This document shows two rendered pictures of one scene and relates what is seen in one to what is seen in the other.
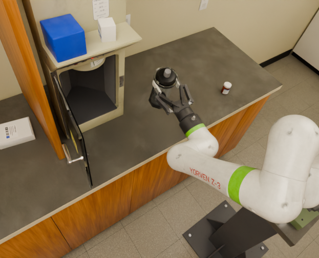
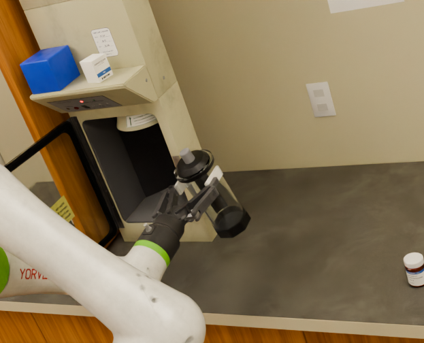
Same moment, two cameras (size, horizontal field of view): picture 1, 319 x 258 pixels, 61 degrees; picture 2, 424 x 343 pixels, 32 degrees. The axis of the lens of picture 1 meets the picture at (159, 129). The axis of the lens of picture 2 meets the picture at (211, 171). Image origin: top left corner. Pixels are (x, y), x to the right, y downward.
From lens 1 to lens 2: 173 cm
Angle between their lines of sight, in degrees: 63
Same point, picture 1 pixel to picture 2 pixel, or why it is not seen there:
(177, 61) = (411, 196)
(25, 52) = (6, 75)
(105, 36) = (88, 75)
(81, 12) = (83, 45)
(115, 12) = (126, 50)
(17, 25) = not seen: outside the picture
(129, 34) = (121, 78)
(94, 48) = (73, 86)
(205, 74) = not seen: outside the picture
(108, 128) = not seen: hidden behind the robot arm
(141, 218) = not seen: outside the picture
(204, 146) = not seen: hidden behind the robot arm
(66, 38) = (31, 66)
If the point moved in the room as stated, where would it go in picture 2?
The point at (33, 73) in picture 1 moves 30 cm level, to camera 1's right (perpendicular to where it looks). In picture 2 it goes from (19, 102) to (30, 134)
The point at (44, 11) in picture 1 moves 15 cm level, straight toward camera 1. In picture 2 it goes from (45, 40) to (3, 64)
